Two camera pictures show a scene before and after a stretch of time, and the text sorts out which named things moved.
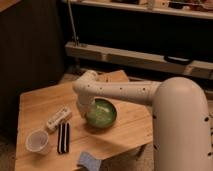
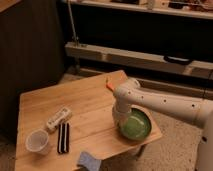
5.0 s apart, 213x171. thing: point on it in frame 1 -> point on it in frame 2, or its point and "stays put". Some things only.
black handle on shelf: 177,60 stays put
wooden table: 52,131 stays put
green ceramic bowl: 103,114 -> 137,124
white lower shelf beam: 139,59 stays put
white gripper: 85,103 -> 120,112
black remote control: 63,138 stays put
